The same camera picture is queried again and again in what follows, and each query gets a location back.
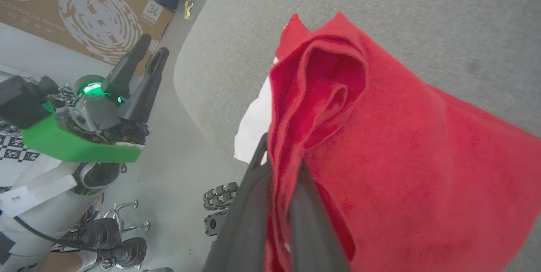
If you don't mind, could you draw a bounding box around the red and white shirt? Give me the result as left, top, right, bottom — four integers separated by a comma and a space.
234, 11, 541, 272

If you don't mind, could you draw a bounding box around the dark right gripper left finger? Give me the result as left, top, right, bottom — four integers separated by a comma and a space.
202, 133, 272, 272

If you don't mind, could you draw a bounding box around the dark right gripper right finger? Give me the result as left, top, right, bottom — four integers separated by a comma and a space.
289, 160, 352, 272

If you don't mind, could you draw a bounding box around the black white checkered board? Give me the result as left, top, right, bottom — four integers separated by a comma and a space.
0, 125, 41, 163

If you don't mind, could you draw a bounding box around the cardboard box with swirl print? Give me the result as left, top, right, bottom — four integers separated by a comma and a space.
0, 0, 176, 68

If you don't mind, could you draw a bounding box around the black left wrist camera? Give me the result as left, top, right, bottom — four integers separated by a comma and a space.
0, 75, 60, 130

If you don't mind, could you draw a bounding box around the thick black cable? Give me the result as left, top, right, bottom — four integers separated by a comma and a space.
14, 216, 108, 258

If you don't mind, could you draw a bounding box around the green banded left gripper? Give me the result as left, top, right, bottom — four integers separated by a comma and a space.
21, 33, 170, 163

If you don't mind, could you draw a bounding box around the person's leg with white sock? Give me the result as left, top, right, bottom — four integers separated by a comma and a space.
41, 250, 100, 272

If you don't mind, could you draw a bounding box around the black robot omni wheel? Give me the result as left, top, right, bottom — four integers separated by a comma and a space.
202, 182, 240, 237

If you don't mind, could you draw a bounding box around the chrome stool base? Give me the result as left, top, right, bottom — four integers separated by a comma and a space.
101, 199, 151, 235

